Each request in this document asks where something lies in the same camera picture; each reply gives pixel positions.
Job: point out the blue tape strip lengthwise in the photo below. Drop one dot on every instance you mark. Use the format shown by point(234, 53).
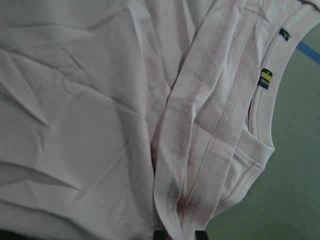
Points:
point(309, 52)

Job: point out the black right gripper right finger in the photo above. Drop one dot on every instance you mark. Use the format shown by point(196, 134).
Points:
point(201, 235)

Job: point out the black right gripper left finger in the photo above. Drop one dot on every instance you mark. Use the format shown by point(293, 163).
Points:
point(159, 234)

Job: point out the pink Snoopy t-shirt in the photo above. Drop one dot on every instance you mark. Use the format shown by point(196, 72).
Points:
point(119, 118)

